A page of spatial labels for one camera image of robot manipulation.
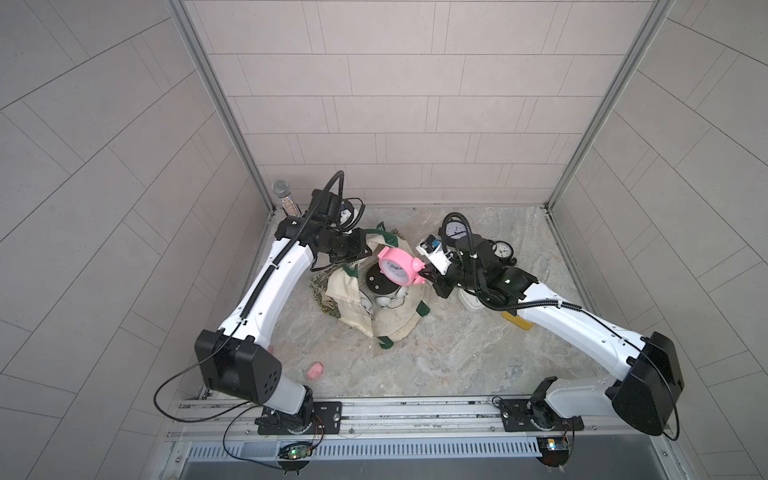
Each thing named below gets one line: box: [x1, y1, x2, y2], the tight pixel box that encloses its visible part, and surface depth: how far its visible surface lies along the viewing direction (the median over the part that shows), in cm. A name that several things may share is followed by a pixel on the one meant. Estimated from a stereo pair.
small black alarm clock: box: [491, 240, 517, 266], surface depth 101 cm
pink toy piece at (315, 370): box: [306, 362, 324, 379], surface depth 78 cm
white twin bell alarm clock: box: [359, 263, 408, 313], surface depth 90 cm
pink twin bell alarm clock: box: [377, 246, 426, 286], surface depth 75 cm
